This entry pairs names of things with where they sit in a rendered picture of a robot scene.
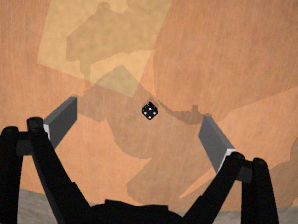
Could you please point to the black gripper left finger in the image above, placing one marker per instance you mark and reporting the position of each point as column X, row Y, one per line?
column 64, row 196

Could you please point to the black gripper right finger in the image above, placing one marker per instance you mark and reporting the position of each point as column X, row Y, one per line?
column 258, row 204

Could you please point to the black die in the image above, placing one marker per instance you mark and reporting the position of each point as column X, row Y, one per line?
column 149, row 111

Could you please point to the beige square mat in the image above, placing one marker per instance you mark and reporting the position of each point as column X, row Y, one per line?
column 106, row 42

